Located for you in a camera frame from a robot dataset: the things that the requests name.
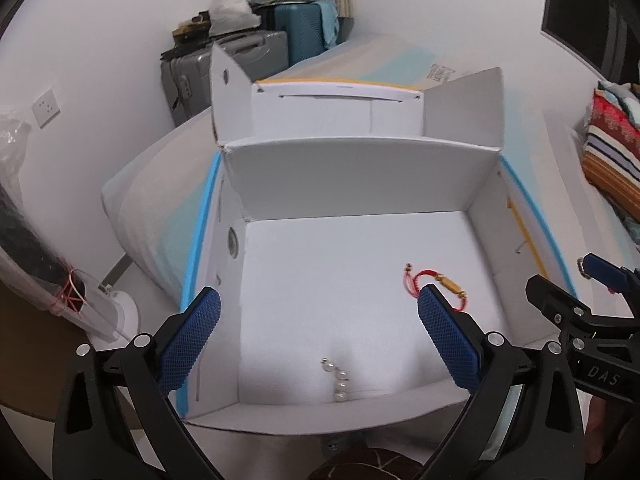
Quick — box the light blue cloth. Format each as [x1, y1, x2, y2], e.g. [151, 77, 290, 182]
[317, 0, 342, 48]

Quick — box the striped bedsheet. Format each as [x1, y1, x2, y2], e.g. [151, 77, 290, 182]
[100, 35, 640, 461]

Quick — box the pearl bracelet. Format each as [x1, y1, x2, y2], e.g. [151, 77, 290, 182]
[321, 356, 351, 403]

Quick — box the striped pillow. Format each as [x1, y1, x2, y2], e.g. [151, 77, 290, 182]
[582, 87, 640, 206]

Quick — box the brown patterned cloth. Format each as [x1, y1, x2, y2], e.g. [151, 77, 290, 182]
[307, 449, 426, 480]

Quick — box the white round base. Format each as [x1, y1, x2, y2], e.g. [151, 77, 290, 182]
[97, 280, 142, 342]

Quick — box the white plastic bag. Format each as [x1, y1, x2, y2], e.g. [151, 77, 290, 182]
[207, 0, 263, 36]

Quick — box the teal suitcase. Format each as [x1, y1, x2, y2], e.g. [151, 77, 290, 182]
[274, 1, 333, 68]

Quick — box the clear plastic bag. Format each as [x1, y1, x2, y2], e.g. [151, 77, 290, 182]
[0, 112, 32, 186]

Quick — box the plastic wrapped black roll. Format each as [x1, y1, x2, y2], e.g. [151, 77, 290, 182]
[0, 175, 123, 341]

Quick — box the grey suitcase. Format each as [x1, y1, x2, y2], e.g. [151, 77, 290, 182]
[160, 30, 291, 127]

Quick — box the dark window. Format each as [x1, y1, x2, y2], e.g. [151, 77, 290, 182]
[541, 0, 640, 86]

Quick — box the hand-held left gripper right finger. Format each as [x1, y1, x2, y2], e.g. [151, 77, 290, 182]
[417, 284, 588, 480]

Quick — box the cardboard box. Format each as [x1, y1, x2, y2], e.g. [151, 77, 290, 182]
[177, 42, 576, 433]

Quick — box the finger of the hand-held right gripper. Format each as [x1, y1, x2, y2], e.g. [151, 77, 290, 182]
[526, 274, 640, 346]
[577, 252, 640, 296]

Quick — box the floral quilt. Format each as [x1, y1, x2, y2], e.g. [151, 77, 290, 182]
[617, 202, 640, 256]

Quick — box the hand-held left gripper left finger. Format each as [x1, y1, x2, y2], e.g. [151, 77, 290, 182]
[52, 286, 222, 480]

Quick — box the red string bracelet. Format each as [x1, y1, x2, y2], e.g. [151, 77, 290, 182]
[403, 261, 468, 313]

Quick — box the dark gold box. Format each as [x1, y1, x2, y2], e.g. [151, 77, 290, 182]
[172, 10, 211, 41]

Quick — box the white wall socket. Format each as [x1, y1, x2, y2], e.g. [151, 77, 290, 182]
[31, 87, 62, 127]

